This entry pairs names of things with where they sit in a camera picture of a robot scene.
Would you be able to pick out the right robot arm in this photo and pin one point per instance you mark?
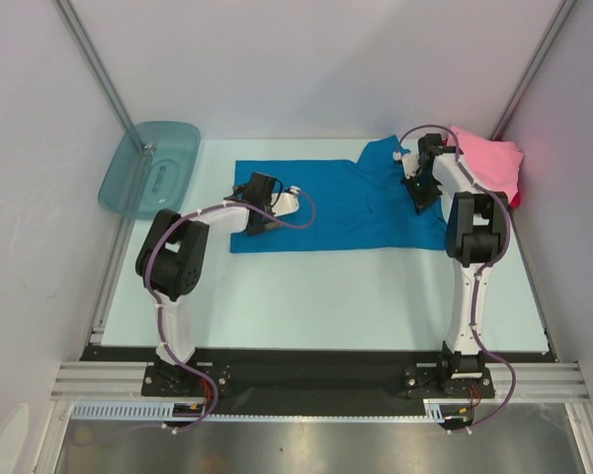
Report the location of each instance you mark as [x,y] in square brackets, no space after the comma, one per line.
[477,237]

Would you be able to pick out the teal translucent plastic bin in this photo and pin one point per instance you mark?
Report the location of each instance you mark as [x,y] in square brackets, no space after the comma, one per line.
[151,169]

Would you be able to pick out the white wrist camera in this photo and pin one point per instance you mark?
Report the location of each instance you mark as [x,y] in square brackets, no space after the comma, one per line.
[285,202]
[409,161]

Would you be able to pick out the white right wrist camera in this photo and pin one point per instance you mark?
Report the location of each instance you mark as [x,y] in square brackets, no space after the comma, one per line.
[409,161]

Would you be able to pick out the pink folded t-shirt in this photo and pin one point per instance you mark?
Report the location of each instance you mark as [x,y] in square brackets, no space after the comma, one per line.
[496,163]

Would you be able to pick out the aluminium frame post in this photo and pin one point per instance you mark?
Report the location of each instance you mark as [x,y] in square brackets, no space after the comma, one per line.
[559,20]
[89,52]

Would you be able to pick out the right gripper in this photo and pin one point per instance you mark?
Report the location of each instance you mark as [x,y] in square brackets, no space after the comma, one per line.
[423,196]

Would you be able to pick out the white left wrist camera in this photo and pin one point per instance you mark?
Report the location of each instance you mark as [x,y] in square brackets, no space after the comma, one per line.
[285,202]

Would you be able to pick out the aluminium front rail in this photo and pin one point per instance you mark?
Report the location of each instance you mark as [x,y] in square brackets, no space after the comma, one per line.
[90,380]

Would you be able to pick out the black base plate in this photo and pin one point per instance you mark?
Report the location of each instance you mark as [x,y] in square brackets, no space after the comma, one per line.
[317,383]

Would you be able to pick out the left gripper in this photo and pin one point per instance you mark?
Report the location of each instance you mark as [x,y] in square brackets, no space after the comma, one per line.
[266,223]

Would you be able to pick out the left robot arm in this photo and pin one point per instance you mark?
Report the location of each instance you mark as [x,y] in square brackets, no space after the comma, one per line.
[171,259]

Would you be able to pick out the left aluminium frame post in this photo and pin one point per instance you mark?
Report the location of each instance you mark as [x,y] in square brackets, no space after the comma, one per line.
[89,52]

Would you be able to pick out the blue t-shirt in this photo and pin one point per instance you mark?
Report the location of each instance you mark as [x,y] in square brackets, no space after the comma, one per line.
[359,206]

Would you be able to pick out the right aluminium frame post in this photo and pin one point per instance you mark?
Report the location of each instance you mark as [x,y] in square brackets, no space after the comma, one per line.
[559,20]

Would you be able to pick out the white slotted cable duct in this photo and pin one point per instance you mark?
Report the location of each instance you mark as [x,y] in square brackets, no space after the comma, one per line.
[186,412]

